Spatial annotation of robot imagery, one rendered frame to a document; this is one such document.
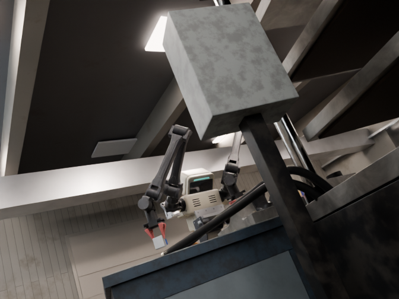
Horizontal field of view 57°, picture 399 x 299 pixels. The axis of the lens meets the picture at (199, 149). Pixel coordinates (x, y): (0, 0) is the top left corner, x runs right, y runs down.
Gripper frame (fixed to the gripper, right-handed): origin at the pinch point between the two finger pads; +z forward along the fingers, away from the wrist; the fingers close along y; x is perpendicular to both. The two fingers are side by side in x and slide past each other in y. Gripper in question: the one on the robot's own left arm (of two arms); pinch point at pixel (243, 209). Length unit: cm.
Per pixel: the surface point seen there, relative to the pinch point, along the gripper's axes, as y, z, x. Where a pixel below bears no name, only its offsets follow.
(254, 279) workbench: -36, 21, -63
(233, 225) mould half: -19.3, 3.8, -25.7
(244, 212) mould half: -16.1, -0.1, -36.6
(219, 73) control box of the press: -29, -43, -96
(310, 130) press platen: 1, -18, -82
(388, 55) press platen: 1, -23, -123
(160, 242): -50, -4, -7
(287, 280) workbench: -25, 27, -64
